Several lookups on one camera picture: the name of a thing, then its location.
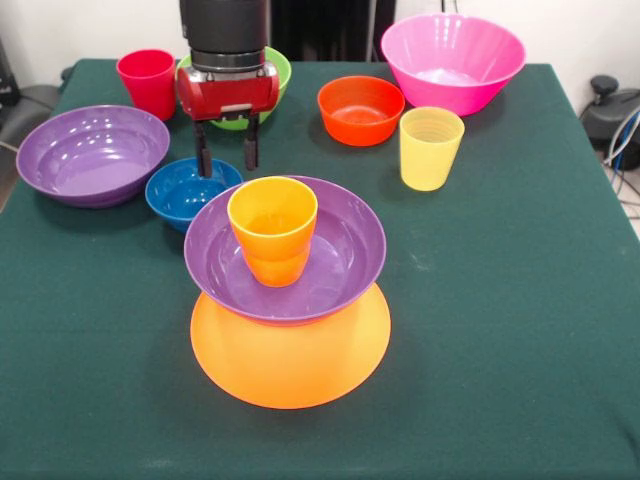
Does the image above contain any dark green table cloth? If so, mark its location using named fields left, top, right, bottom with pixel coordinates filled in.
left=0, top=58, right=640, bottom=480

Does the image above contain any green plastic bowl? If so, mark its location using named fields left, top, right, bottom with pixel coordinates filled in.
left=175, top=46, right=293, bottom=132

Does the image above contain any large yellow-orange plastic bowl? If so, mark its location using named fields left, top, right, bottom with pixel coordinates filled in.
left=190, top=282, right=393, bottom=411

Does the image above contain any red-orange plastic bowl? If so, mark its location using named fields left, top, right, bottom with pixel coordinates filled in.
left=316, top=75, right=407, bottom=148

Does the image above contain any purple plastic bowl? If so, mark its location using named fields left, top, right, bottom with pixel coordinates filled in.
left=183, top=175, right=388, bottom=322
left=15, top=104, right=172, bottom=209

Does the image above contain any red plastic cup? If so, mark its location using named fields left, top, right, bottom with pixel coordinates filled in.
left=116, top=48, right=177, bottom=122

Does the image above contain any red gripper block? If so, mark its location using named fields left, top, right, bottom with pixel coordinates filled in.
left=175, top=60, right=281, bottom=179

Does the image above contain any blue plastic bowl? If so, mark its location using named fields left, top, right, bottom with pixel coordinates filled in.
left=144, top=157, right=245, bottom=235

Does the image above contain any yellow plastic cup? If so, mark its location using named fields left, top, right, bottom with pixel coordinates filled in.
left=398, top=106, right=466, bottom=192

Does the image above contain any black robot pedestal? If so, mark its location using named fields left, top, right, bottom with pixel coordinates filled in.
left=264, top=0, right=399, bottom=63

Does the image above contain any orange plastic cup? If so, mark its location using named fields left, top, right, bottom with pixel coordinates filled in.
left=226, top=177, right=320, bottom=288

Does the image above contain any large pink plastic bowl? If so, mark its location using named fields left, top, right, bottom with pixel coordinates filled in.
left=380, top=13, right=527, bottom=118

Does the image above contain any floor cable bundle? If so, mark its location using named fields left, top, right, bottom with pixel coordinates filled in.
left=602, top=107, right=640, bottom=201

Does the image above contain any black floor stand base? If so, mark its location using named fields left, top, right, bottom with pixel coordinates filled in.
left=579, top=74, right=640, bottom=146
left=0, top=82, right=66, bottom=151

